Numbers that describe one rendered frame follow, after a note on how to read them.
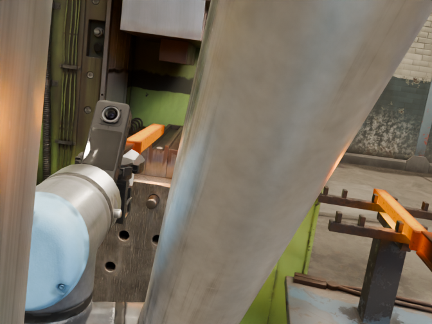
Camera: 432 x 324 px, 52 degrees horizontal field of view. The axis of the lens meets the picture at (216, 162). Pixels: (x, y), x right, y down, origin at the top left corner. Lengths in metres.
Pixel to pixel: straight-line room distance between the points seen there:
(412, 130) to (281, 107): 7.64
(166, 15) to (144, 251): 0.59
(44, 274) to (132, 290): 0.83
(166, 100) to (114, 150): 1.06
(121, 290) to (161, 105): 0.70
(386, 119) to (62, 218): 7.33
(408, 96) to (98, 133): 7.27
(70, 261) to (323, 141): 0.26
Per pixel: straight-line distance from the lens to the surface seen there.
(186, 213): 0.25
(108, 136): 0.58
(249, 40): 0.17
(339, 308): 1.15
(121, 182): 0.60
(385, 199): 1.11
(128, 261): 1.19
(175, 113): 1.62
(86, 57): 1.32
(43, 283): 0.41
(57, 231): 0.39
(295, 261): 1.41
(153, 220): 1.14
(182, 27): 1.13
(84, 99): 1.33
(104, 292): 1.25
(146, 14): 1.15
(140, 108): 1.64
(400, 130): 7.73
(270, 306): 1.47
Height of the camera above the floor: 1.21
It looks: 12 degrees down
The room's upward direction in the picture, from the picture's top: 8 degrees clockwise
